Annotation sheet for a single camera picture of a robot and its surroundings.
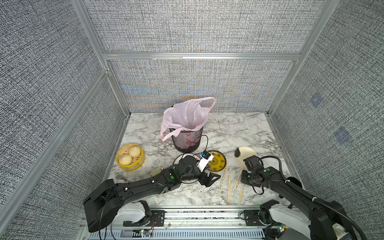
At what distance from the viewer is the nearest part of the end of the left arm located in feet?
1.93

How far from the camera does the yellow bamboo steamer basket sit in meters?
0.89

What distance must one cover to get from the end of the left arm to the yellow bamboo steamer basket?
396mm
